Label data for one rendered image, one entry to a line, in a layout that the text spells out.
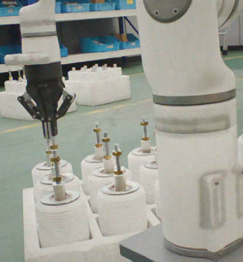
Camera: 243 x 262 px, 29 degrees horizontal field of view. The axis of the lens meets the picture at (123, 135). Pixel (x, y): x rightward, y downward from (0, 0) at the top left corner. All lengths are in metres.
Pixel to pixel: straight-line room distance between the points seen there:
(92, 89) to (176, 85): 3.03
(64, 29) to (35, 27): 6.00
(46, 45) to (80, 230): 0.36
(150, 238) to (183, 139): 0.15
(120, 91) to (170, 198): 3.18
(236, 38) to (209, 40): 7.91
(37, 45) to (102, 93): 2.65
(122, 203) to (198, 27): 0.48
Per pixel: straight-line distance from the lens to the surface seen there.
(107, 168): 1.01
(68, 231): 0.88
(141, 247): 0.57
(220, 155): 0.50
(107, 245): 0.87
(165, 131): 0.50
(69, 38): 6.98
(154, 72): 0.50
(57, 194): 0.89
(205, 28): 0.47
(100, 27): 7.30
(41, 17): 0.94
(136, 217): 0.89
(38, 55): 0.89
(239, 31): 8.34
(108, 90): 3.61
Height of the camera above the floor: 0.55
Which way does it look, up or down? 13 degrees down
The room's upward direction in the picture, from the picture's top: 5 degrees counter-clockwise
